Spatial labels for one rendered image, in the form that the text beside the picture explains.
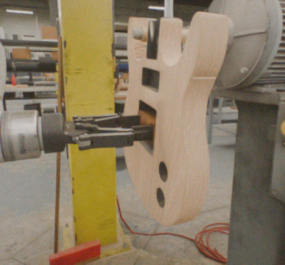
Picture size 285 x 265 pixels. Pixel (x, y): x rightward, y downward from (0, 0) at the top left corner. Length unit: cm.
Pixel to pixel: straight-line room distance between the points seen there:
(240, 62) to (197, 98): 25
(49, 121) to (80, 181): 112
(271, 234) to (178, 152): 52
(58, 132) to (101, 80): 100
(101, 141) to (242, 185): 57
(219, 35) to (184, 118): 13
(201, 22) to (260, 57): 26
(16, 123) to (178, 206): 30
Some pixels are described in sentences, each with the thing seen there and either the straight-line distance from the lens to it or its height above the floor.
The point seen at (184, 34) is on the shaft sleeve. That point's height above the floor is 125.
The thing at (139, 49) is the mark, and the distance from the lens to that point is 60.
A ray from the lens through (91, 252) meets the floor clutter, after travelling 171.
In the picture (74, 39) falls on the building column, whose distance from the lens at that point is 141.
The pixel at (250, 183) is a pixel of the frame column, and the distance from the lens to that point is 85.
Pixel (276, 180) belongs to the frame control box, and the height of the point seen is 96.
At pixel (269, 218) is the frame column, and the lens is 83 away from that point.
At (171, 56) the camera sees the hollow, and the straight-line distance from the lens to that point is 45.
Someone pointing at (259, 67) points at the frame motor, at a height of 118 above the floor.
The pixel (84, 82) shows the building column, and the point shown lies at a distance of 140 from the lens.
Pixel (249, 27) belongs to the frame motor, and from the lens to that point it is 60.
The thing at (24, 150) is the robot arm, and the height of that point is 104.
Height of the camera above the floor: 117
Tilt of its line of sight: 12 degrees down
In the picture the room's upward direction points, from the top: straight up
